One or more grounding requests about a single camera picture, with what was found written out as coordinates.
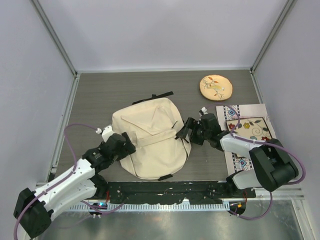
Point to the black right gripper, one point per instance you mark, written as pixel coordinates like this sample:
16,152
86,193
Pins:
192,124

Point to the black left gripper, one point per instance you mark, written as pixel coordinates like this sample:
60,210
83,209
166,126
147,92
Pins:
127,149

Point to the cream canvas backpack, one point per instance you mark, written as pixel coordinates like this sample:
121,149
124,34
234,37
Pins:
152,125

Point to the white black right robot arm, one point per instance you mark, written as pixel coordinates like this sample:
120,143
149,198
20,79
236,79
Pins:
272,165

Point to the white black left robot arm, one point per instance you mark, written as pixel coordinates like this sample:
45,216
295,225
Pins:
36,209

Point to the round bird pattern plate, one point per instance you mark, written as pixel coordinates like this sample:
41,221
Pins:
216,87

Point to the patterned white placemat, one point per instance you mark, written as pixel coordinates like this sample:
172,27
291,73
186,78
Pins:
235,162

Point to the square flower pattern plate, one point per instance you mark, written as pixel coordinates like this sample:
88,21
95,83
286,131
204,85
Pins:
254,128

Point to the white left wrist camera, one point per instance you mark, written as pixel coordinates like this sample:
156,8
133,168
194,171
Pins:
105,133

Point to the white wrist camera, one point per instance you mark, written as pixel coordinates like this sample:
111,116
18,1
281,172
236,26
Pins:
203,111
105,133

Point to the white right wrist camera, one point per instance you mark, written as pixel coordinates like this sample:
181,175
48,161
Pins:
203,111

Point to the black mounting base plate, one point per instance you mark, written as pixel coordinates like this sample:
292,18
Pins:
171,192

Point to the white slotted cable duct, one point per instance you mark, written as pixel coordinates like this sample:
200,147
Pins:
185,206

